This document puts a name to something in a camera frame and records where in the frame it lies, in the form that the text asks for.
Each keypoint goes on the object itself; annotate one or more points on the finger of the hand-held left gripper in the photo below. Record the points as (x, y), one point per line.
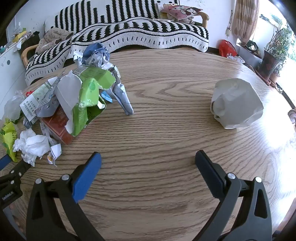
(19, 168)

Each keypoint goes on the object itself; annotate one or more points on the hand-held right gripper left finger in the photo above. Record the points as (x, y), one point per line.
(87, 177)

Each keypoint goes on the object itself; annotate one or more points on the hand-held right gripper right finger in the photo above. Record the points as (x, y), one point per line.
(209, 176)

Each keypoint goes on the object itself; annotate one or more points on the white tissue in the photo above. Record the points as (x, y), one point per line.
(31, 144)

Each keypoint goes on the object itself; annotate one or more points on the yellow green snack packet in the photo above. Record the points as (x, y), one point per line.
(8, 136)

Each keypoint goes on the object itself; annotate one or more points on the small paper scrap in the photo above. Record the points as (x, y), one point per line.
(55, 151)

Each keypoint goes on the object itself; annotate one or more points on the red cardboard box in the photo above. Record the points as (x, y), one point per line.
(56, 126)

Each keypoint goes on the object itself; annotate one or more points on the printed carton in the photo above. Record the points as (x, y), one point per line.
(34, 102)

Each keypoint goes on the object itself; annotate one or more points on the grey paper bag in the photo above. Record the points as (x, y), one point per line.
(238, 102)

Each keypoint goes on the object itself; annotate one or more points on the torn green carton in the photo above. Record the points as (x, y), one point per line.
(86, 97)

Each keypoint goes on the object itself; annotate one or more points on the grey cloth bundle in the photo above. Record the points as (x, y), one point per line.
(121, 97)

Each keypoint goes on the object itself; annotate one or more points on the torn grey white carton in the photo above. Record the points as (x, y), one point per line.
(67, 92)

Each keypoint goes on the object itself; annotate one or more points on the blue paper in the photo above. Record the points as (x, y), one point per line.
(94, 54)

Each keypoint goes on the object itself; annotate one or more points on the clear plastic bag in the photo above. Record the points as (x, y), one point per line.
(12, 106)

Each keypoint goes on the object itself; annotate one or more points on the white cabinet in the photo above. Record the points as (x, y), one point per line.
(10, 69)

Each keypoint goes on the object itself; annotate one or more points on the white box under window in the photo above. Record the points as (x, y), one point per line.
(251, 56)

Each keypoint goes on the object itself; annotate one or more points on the potted plant in dark pot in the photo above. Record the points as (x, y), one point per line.
(268, 63)

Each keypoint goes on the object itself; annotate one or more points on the red plastic bag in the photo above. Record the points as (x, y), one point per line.
(226, 48)

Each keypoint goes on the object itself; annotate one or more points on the yellow item on cabinet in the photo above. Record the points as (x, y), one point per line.
(19, 35)

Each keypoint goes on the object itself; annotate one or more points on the brown crumpled cloth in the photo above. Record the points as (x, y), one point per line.
(52, 38)

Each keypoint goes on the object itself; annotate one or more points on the striped blanket with white border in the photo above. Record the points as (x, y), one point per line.
(148, 32)

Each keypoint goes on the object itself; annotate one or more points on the beige patterned curtain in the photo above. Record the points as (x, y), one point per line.
(245, 20)

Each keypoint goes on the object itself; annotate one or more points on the black white zigzag blanket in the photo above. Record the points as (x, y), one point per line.
(97, 11)

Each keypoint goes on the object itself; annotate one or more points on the pink printed pillow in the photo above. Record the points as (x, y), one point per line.
(179, 11)

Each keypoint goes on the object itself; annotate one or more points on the wooden frame sofa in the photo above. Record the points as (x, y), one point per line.
(28, 49)

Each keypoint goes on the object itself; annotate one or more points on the hanging wall ornament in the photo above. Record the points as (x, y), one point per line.
(229, 29)

